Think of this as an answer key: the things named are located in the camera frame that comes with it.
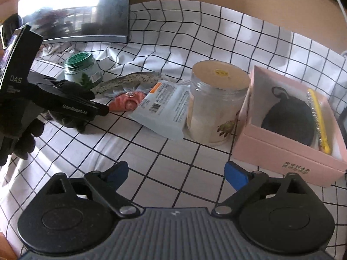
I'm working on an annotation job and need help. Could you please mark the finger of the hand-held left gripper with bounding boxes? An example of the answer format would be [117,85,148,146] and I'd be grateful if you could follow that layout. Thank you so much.
[35,85,109,117]
[27,72,95,102]

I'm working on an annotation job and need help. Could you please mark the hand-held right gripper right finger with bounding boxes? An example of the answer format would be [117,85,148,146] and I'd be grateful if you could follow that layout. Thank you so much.
[212,161,313,218]

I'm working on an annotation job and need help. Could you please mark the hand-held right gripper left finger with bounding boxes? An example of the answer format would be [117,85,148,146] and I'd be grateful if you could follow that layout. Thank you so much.
[46,161,140,219]

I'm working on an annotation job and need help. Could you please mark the dark plush cloth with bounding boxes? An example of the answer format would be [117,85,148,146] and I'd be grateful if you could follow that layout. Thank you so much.
[49,81,95,134]

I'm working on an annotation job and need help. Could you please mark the pink cardboard box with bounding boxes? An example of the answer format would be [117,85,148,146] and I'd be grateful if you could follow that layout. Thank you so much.
[232,65,347,188]

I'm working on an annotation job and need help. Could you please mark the black round pouch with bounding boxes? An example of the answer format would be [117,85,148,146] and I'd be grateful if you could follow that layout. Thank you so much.
[261,87,318,145]

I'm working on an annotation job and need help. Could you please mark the yellow silver glitter brush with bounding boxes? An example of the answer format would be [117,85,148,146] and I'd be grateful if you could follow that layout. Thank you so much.
[306,88,333,154]

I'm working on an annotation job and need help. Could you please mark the pink orange soft toy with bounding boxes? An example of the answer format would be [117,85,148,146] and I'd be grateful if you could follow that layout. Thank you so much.
[111,91,147,112]

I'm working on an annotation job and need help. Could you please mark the person's left hand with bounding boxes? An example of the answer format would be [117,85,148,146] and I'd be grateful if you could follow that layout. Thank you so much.
[0,119,45,167]

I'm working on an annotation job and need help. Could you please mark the green lidded glass jar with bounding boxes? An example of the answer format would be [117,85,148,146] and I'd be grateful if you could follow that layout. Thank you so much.
[64,52,104,89]

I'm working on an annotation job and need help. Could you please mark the black round device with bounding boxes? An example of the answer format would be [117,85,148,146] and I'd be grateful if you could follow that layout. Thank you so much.
[0,13,20,50]

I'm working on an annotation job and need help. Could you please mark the black white checked tablecloth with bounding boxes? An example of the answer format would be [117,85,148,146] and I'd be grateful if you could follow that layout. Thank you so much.
[0,0,347,260]

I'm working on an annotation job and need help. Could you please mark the grey spotted fish toy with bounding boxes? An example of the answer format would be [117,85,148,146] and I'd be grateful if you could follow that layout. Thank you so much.
[97,71,164,98]

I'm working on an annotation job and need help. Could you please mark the clear plastic jar flower label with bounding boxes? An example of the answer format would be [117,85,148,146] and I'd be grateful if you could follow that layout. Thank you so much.
[187,60,250,146]

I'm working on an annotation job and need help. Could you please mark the dark computer monitor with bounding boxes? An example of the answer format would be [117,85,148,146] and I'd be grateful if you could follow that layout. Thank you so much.
[18,0,131,44]

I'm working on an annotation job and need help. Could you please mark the light blue wipes packet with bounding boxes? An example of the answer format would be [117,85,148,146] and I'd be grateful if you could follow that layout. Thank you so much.
[128,81,191,142]

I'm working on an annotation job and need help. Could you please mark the white cable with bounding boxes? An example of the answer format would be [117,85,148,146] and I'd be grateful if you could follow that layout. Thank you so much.
[320,0,347,26]

